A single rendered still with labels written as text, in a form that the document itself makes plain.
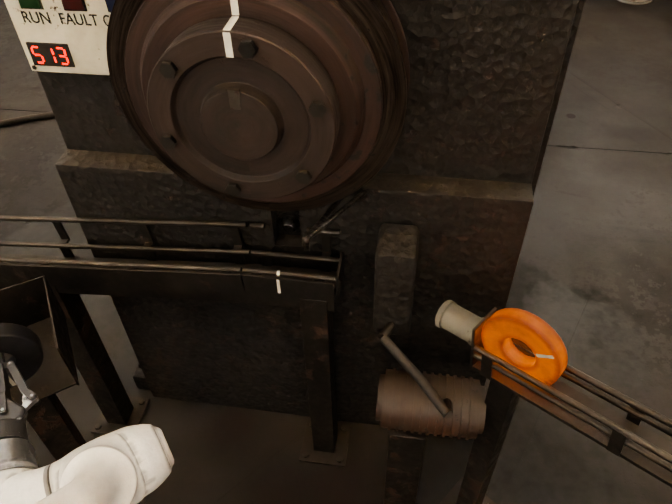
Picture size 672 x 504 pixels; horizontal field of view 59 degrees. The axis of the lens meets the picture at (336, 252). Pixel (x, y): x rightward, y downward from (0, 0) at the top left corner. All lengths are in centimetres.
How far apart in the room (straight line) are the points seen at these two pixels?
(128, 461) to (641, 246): 205
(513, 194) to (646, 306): 122
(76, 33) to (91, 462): 72
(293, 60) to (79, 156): 66
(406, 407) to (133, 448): 55
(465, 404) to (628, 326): 107
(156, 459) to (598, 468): 128
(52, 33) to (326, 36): 56
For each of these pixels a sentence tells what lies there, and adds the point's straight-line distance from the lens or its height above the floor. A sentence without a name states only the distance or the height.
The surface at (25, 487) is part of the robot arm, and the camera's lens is 101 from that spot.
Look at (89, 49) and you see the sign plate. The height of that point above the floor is 111.
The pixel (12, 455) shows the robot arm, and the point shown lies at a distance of 107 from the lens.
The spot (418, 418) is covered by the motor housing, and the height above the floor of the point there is 50.
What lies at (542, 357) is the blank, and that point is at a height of 73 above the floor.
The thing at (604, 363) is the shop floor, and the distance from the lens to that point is 210.
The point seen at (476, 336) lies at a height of 70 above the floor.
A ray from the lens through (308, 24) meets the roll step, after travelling 86.
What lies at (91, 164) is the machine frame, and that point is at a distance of 134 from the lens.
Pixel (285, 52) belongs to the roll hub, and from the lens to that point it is 83.
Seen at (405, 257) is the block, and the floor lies 80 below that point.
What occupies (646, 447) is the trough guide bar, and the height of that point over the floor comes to 70.
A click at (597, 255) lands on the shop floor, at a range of 244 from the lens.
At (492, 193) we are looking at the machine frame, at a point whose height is 87.
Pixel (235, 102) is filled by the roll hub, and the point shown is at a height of 116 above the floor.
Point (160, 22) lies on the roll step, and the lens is 93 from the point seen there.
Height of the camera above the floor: 159
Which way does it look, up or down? 44 degrees down
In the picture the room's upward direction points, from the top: 2 degrees counter-clockwise
